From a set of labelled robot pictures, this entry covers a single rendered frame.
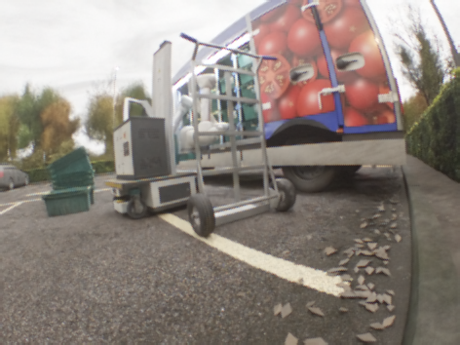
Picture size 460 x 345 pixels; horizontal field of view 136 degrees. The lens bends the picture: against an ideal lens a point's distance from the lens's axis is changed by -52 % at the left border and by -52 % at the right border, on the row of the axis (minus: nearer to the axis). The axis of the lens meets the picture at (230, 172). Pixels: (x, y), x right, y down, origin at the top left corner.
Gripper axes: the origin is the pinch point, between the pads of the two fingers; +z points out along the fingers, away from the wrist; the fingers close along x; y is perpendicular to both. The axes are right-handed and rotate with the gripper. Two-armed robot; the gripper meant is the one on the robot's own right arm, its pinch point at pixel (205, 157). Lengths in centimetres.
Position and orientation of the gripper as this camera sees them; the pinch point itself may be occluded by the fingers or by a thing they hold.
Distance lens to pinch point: 218.7
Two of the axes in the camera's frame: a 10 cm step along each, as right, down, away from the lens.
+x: 7.5, -0.1, -6.6
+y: -6.5, 1.1, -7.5
